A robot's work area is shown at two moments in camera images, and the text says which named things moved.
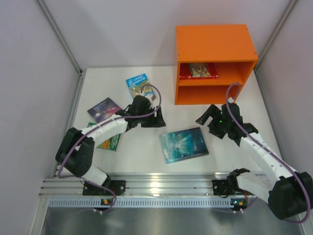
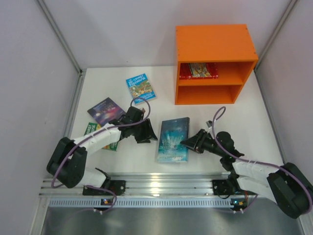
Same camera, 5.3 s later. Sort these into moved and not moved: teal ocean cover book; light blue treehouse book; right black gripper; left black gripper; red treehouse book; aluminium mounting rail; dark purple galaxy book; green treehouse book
Moved: teal ocean cover book; right black gripper; left black gripper
Not moved: light blue treehouse book; red treehouse book; green treehouse book; dark purple galaxy book; aluminium mounting rail
